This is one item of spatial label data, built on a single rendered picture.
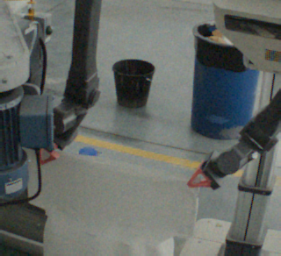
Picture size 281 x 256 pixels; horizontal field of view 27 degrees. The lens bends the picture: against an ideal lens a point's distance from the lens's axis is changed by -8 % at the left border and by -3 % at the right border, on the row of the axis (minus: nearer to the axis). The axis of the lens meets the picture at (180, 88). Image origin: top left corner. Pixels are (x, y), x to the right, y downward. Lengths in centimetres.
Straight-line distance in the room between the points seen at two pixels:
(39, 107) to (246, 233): 123
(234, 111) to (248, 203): 167
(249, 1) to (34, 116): 76
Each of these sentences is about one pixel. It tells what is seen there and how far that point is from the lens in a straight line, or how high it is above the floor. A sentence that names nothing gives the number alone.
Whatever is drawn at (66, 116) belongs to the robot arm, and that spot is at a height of 118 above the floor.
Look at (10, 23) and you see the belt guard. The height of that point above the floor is 142.
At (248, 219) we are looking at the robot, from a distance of 225.
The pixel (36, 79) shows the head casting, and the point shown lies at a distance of 176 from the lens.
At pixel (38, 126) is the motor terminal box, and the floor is 127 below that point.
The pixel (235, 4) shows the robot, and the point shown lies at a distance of 172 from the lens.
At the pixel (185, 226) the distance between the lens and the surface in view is 167.
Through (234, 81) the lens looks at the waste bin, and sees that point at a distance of 372.
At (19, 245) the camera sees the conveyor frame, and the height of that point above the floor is 39.
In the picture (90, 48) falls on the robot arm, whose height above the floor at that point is 136.
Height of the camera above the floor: 186
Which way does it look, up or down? 24 degrees down
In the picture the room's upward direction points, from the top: 5 degrees clockwise
